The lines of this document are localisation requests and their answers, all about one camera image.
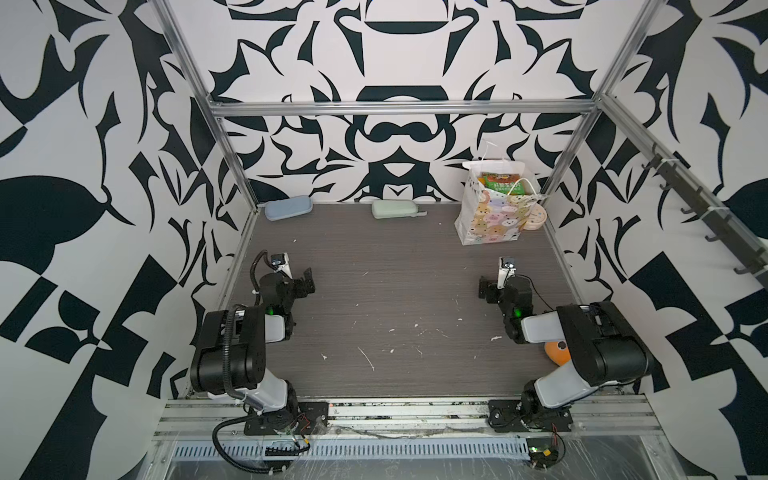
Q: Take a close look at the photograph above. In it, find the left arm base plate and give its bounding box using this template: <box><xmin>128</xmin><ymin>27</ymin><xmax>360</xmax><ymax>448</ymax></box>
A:
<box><xmin>244</xmin><ymin>402</ymin><xmax>329</xmax><ymax>436</ymax></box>

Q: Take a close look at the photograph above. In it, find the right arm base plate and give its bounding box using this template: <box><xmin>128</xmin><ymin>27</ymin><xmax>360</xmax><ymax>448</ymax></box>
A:
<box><xmin>487</xmin><ymin>399</ymin><xmax>573</xmax><ymax>433</ymax></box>

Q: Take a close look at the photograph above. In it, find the orange fish toy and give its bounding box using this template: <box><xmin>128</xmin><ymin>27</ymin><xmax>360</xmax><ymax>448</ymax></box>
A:
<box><xmin>544</xmin><ymin>340</ymin><xmax>571</xmax><ymax>366</ymax></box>

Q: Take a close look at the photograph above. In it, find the white cable duct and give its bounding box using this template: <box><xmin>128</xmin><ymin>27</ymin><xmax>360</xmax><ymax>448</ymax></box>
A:
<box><xmin>170</xmin><ymin>437</ymin><xmax>532</xmax><ymax>462</ymax></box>

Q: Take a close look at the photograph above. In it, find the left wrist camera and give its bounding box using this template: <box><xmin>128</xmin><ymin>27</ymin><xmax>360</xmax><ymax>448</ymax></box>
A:
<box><xmin>269</xmin><ymin>252</ymin><xmax>293</xmax><ymax>278</ymax></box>

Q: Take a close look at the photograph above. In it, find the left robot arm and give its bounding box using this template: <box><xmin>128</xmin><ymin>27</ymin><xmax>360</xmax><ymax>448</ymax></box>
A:
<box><xmin>190</xmin><ymin>250</ymin><xmax>316</xmax><ymax>423</ymax></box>

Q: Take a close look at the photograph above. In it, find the round beige clock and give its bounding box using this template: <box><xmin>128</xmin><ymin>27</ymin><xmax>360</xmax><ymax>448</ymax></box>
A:
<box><xmin>524</xmin><ymin>203</ymin><xmax>548</xmax><ymax>231</ymax></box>

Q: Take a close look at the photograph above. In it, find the black hook rail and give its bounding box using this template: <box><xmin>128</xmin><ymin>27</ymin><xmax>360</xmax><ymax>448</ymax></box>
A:
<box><xmin>643</xmin><ymin>142</ymin><xmax>767</xmax><ymax>290</ymax></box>

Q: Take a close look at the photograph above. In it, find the small circuit board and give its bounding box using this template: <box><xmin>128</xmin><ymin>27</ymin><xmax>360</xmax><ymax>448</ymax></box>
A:
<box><xmin>527</xmin><ymin>438</ymin><xmax>564</xmax><ymax>471</ymax></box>

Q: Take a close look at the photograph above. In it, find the cartoon animal paper bag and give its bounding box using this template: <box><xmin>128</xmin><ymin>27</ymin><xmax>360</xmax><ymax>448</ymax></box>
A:
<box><xmin>454</xmin><ymin>158</ymin><xmax>543</xmax><ymax>246</ymax></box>

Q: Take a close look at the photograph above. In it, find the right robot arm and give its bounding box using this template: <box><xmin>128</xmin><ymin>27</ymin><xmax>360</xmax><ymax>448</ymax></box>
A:
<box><xmin>478</xmin><ymin>275</ymin><xmax>655</xmax><ymax>432</ymax></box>

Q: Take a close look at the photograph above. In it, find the green snack packet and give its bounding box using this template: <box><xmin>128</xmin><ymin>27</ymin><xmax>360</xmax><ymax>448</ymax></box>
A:
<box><xmin>478</xmin><ymin>173</ymin><xmax>526</xmax><ymax>195</ymax></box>

